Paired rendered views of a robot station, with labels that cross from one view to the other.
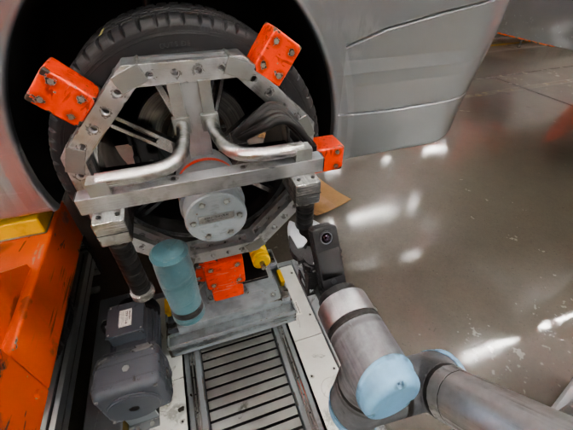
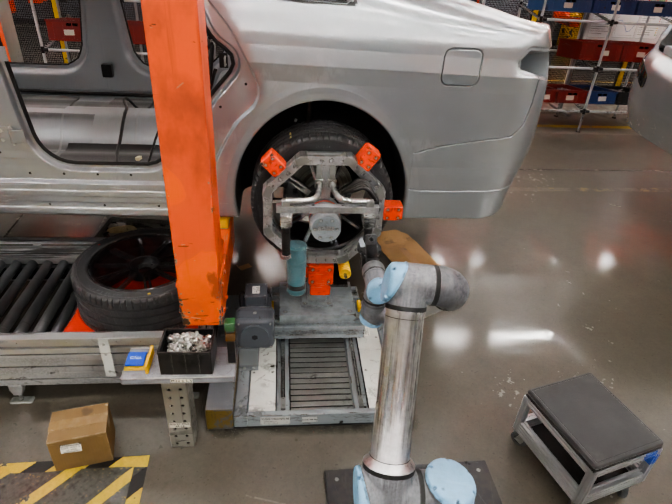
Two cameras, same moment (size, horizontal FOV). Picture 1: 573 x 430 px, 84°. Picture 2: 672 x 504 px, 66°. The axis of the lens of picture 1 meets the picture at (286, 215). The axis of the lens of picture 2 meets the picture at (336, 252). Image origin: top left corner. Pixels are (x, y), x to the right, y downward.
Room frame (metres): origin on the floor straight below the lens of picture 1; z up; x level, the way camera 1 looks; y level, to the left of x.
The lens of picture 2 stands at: (-1.37, -0.29, 1.95)
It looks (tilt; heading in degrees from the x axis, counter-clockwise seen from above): 32 degrees down; 11
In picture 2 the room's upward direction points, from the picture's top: 4 degrees clockwise
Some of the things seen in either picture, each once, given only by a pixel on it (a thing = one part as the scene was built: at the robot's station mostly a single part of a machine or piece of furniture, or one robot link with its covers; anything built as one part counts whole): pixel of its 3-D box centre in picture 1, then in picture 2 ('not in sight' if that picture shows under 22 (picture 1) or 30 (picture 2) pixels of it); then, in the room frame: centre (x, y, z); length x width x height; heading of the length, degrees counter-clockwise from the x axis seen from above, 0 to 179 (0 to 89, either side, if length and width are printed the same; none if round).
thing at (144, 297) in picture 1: (131, 268); (285, 241); (0.39, 0.29, 0.83); 0.04 x 0.04 x 0.16
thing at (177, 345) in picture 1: (227, 296); (315, 311); (0.83, 0.25, 0.13); 0.50 x 0.36 x 0.10; 108
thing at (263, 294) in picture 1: (222, 267); (317, 283); (0.83, 0.25, 0.32); 0.40 x 0.30 x 0.28; 108
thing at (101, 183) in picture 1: (141, 133); (303, 184); (0.52, 0.25, 1.03); 0.19 x 0.18 x 0.11; 18
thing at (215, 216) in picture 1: (210, 191); (324, 217); (0.60, 0.18, 0.85); 0.21 x 0.14 x 0.14; 18
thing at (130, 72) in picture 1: (205, 175); (323, 210); (0.67, 0.20, 0.85); 0.54 x 0.07 x 0.54; 108
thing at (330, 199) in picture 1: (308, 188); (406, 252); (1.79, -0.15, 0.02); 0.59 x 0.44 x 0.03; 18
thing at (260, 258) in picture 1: (252, 237); (342, 260); (0.80, 0.12, 0.51); 0.29 x 0.06 x 0.06; 18
